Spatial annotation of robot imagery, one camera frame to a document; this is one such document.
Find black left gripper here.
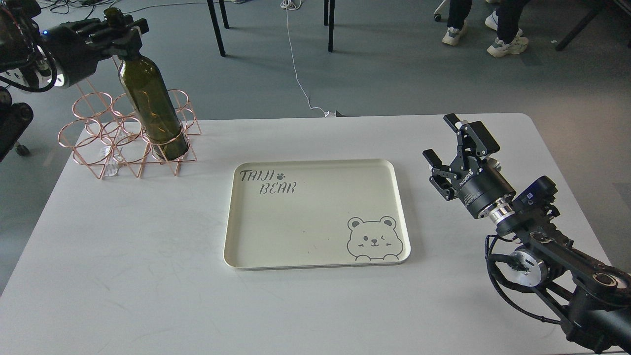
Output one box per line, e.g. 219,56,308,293
41,14,149,88

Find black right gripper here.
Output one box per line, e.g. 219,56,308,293
423,114,516,219

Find dark green wine bottle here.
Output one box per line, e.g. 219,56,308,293
104,7,189,160

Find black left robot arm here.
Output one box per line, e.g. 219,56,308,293
1,0,149,93

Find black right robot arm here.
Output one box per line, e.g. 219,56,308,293
423,114,631,354

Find black table legs left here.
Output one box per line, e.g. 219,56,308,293
207,0,230,58

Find black table legs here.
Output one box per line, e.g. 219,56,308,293
323,0,336,53
207,0,230,58

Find person's white sneaker left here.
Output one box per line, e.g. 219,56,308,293
442,20,468,46

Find person's white sneaker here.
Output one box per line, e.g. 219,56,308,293
485,11,523,39
487,36,529,58
442,20,468,46

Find person's white sneaker near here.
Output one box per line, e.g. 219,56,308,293
487,36,529,58

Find person's white sneaker far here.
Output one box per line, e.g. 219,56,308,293
485,11,523,39

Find black chair caster wheel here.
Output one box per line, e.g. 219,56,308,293
13,142,30,157

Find cream bear serving tray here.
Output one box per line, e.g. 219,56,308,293
223,159,412,270

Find black table legs right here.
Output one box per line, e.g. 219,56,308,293
323,0,336,53

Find black floor cables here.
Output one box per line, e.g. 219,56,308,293
35,0,237,15

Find copper wire wine rack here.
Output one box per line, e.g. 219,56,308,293
57,85,202,179

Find white floor cable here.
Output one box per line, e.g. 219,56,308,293
280,0,337,118

